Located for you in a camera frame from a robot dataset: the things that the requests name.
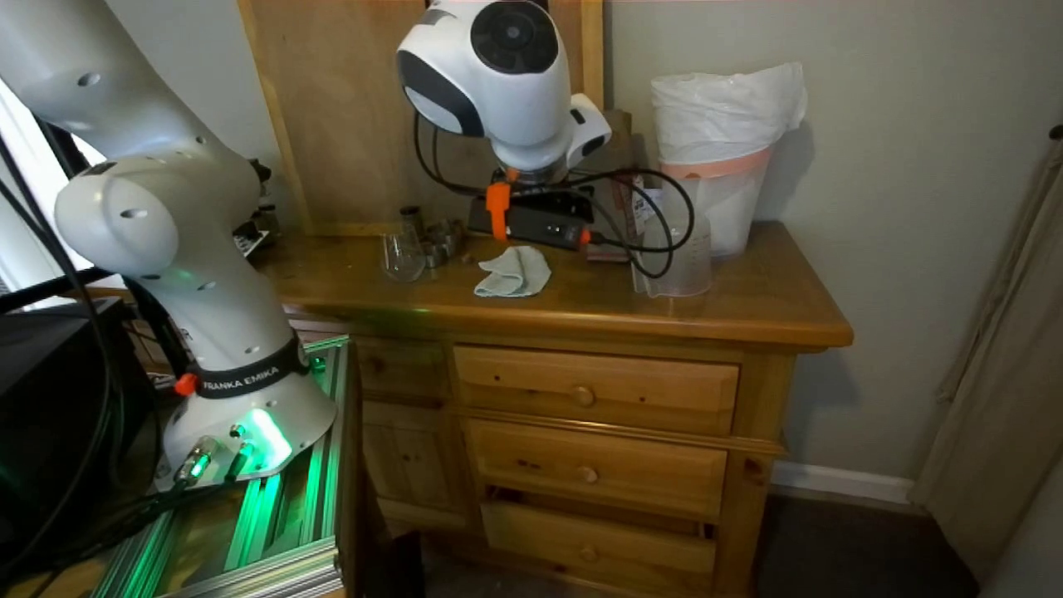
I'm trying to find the light blue towel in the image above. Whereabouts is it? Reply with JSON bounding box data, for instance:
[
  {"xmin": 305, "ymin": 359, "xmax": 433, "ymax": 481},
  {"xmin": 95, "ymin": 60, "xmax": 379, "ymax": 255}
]
[{"xmin": 467, "ymin": 244, "xmax": 553, "ymax": 301}]

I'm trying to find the wide wooden drawer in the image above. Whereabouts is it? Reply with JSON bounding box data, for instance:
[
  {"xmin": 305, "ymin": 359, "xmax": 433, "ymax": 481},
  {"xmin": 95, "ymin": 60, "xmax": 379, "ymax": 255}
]
[
  {"xmin": 450, "ymin": 341, "xmax": 745, "ymax": 438},
  {"xmin": 460, "ymin": 414, "xmax": 730, "ymax": 523},
  {"xmin": 479, "ymin": 494, "xmax": 725, "ymax": 598}
]

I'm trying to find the beige curtain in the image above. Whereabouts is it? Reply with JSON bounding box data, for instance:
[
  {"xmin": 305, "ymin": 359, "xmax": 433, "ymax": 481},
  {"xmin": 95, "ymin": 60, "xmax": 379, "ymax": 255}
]
[{"xmin": 909, "ymin": 135, "xmax": 1063, "ymax": 587}]

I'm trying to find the translucent plastic measuring pitcher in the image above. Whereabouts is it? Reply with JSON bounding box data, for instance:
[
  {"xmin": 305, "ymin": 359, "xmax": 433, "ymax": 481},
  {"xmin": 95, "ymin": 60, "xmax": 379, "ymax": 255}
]
[{"xmin": 627, "ymin": 205, "xmax": 717, "ymax": 301}]

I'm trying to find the black camera on stand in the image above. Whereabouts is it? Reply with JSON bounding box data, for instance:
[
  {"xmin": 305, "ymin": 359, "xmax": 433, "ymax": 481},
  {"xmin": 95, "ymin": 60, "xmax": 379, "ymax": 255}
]
[{"xmin": 230, "ymin": 155, "xmax": 281, "ymax": 259}]

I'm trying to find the black box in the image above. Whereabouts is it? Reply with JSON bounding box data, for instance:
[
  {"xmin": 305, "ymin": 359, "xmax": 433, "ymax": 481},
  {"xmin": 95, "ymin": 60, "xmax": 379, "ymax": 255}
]
[{"xmin": 0, "ymin": 294, "xmax": 138, "ymax": 561}]

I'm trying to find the pine wooden dresser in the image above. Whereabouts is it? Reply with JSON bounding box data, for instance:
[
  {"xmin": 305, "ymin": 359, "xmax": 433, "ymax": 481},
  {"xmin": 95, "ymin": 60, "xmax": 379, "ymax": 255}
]
[{"xmin": 263, "ymin": 215, "xmax": 858, "ymax": 598}]

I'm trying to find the wrist camera with orange mount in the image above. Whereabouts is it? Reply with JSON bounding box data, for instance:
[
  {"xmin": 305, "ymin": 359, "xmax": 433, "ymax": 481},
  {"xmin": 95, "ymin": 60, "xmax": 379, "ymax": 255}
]
[{"xmin": 480, "ymin": 172, "xmax": 520, "ymax": 247}]

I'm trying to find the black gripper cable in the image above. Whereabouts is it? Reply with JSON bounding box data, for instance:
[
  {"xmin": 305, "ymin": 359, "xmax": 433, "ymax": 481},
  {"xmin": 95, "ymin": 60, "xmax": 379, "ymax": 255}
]
[{"xmin": 410, "ymin": 111, "xmax": 702, "ymax": 283}]

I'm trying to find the aluminium profile robot stand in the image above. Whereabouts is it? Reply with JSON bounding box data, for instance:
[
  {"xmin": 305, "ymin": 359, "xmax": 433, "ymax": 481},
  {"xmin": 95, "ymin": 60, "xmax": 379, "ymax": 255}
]
[{"xmin": 0, "ymin": 330, "xmax": 351, "ymax": 598}]

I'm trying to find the white lined trash bin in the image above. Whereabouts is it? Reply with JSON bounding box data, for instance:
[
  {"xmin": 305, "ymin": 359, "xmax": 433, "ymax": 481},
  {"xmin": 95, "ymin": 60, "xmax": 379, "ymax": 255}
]
[{"xmin": 646, "ymin": 60, "xmax": 815, "ymax": 262}]

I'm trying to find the clear glass tumbler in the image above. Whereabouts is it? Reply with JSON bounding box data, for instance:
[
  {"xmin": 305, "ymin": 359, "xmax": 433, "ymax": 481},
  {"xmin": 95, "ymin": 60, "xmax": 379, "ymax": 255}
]
[{"xmin": 379, "ymin": 225, "xmax": 433, "ymax": 283}]

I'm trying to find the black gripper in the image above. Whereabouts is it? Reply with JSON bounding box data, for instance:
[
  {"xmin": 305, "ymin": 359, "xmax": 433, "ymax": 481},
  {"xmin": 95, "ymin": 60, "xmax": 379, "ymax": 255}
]
[{"xmin": 510, "ymin": 183, "xmax": 600, "ymax": 252}]

